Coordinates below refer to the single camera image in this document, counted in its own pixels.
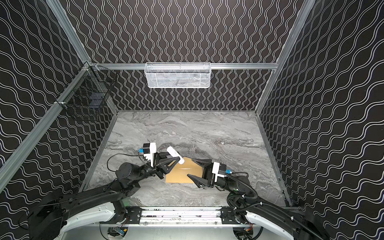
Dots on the aluminium frame corner post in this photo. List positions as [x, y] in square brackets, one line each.
[287, 48]
[65, 23]

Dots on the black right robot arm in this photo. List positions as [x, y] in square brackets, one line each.
[248, 207]

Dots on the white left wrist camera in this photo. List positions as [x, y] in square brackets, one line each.
[148, 151]

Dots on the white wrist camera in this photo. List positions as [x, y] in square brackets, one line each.
[148, 151]
[220, 171]

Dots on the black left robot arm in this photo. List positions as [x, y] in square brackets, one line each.
[52, 213]

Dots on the aluminium back crossbar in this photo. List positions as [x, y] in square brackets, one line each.
[212, 66]

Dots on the black wire basket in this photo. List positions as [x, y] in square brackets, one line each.
[88, 100]

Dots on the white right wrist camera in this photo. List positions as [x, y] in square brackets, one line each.
[220, 171]

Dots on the aluminium left side rail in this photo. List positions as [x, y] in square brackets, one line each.
[16, 160]

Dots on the brown paper envelope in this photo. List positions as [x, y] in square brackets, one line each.
[179, 174]

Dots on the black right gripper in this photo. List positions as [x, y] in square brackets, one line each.
[208, 173]

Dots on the aluminium frame corner post right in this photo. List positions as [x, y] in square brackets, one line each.
[287, 48]

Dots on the white glue stick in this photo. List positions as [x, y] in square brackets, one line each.
[175, 154]

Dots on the white wire mesh basket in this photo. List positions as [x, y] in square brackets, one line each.
[178, 78]

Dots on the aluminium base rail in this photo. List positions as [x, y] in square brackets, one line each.
[155, 217]

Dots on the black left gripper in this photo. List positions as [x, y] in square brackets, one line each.
[158, 165]

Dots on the aluminium frame corner post left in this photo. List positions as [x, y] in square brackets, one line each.
[65, 23]

